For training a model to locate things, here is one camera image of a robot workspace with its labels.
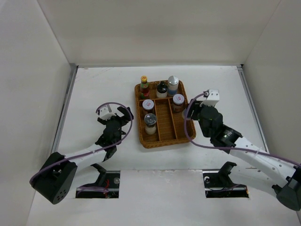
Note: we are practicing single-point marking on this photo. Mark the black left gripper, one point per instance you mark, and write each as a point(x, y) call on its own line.
point(126, 112)

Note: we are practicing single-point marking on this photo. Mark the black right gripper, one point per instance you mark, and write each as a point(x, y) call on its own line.
point(195, 105)

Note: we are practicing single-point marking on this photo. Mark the red label spice jar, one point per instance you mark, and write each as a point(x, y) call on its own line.
point(178, 101)

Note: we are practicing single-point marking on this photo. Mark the dark lid spice jar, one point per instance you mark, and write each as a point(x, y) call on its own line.
point(150, 121)

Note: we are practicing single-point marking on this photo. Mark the white lid pepper jar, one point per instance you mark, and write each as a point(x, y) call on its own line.
point(148, 106)

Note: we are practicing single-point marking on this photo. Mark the blue label salt jar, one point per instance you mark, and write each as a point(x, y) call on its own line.
point(172, 86)
point(183, 115)

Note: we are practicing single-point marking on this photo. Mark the yellow cap red sauce bottle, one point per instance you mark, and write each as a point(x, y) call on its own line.
point(144, 88)

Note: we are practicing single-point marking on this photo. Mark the black cap white bottle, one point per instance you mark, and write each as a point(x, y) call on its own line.
point(161, 90)

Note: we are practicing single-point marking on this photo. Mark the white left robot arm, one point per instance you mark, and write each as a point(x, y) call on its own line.
point(54, 180)

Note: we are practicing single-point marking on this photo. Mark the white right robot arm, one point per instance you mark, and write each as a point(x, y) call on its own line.
point(279, 177)

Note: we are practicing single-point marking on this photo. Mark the brown wicker divided basket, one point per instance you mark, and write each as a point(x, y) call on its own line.
point(170, 124)

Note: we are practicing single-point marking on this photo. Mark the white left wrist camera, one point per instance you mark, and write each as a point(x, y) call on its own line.
point(105, 112)

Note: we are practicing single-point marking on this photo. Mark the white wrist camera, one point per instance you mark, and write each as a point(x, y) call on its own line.
point(212, 97)
point(105, 112)

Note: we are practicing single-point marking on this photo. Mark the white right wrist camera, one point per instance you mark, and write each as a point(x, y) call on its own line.
point(212, 97)

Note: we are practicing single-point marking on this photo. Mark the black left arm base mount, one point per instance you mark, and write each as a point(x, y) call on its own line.
point(105, 187)

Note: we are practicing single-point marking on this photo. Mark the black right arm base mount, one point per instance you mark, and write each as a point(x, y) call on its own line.
point(218, 184)

